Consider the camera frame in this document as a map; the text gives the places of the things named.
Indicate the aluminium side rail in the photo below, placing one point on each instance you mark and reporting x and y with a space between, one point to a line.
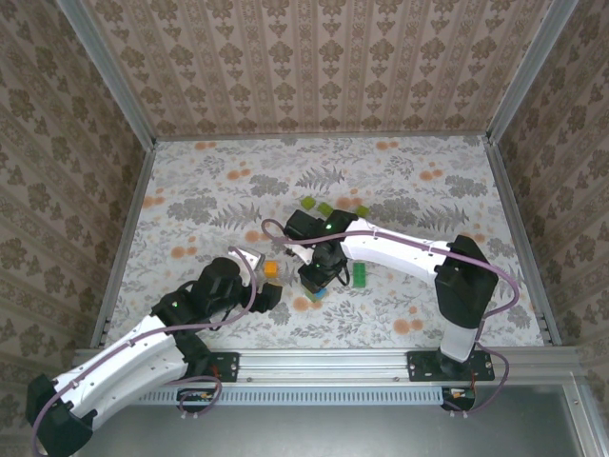
132 209
514 214

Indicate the wide aluminium frame rail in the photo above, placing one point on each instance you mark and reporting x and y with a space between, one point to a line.
323 364

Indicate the aluminium frame profile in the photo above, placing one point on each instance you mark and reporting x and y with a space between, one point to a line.
583 419
71 395

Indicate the thin aluminium rail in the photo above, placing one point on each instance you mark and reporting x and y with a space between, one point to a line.
323 136

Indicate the light blue lego brick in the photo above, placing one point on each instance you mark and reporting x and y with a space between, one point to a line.
321 291

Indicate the lime green long lego brick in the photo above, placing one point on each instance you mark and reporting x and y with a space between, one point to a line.
311 298
325 208

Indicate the grey metal panel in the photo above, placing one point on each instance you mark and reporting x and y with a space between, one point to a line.
333 433

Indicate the lime green square lego brick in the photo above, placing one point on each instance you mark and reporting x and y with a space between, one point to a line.
309 203
362 211

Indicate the orange square lego brick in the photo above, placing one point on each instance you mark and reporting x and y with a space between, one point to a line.
271 269

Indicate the aluminium frame post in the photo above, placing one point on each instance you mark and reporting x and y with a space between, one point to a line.
119 85
528 71

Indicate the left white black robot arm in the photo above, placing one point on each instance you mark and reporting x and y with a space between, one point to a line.
143 376

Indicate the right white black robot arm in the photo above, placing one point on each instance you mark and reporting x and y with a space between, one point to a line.
395 254

